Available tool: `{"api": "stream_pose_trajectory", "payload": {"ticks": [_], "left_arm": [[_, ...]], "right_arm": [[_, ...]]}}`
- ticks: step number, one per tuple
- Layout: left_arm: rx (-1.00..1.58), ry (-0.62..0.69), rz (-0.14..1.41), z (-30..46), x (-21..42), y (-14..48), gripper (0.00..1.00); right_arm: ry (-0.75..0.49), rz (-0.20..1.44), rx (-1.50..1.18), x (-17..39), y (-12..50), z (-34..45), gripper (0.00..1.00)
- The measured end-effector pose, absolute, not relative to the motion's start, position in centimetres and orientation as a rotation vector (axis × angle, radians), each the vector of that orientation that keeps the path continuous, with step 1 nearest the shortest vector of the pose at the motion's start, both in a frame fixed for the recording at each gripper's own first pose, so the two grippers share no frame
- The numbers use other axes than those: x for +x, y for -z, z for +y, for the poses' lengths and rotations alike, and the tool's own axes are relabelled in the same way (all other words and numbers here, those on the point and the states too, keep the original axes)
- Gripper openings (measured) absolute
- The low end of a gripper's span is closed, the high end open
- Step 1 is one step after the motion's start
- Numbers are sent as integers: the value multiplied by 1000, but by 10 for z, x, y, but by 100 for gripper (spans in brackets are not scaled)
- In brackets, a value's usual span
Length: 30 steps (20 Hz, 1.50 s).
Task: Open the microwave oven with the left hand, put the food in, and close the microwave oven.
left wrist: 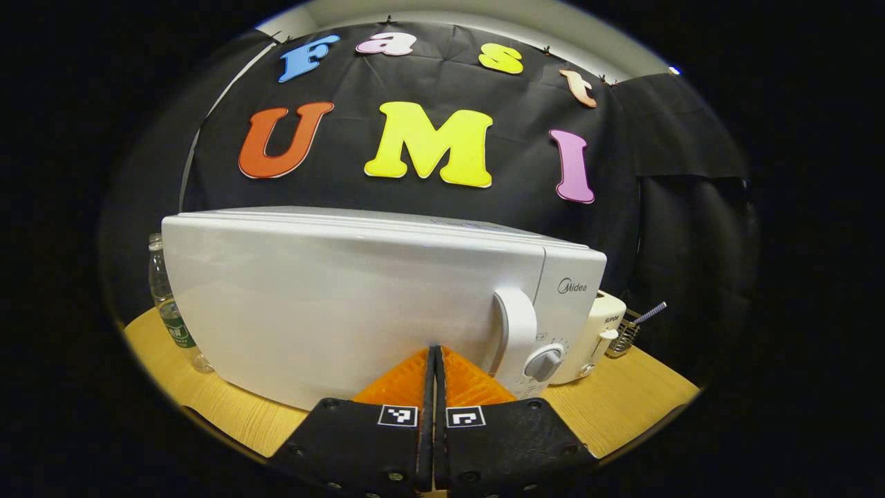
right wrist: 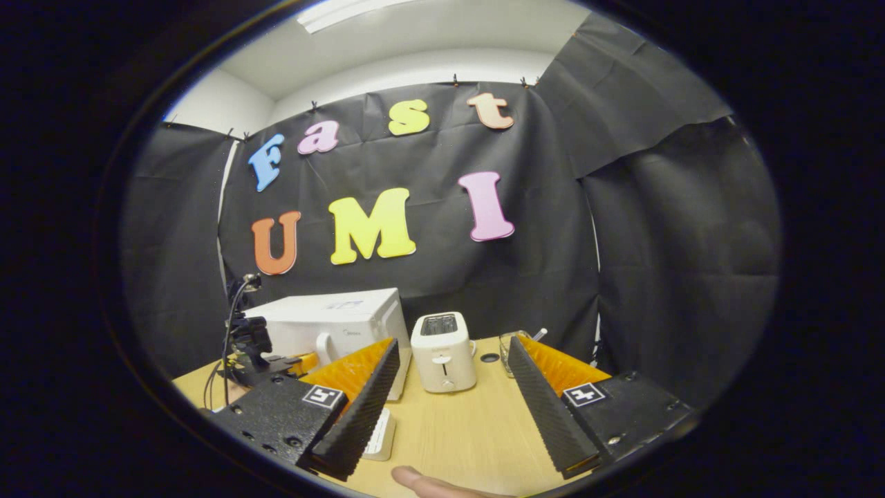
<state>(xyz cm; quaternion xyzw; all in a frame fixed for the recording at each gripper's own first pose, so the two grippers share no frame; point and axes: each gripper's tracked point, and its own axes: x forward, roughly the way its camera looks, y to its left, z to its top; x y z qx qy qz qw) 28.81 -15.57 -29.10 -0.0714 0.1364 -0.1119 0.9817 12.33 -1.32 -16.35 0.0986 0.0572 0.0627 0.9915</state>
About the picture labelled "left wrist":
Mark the black backdrop cloth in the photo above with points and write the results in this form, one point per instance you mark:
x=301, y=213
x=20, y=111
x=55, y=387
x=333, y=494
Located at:
x=657, y=138

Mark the clear plastic water bottle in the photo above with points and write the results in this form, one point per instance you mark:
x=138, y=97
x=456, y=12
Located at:
x=169, y=311

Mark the white microwave oven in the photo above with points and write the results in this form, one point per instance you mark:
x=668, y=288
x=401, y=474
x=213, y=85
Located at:
x=332, y=304

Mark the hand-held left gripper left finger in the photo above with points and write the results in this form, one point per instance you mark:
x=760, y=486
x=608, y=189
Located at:
x=359, y=443

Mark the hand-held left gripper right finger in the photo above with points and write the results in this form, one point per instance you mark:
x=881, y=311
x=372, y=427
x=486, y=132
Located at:
x=505, y=443

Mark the white toaster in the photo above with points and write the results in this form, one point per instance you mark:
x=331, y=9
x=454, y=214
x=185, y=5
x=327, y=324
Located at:
x=601, y=325

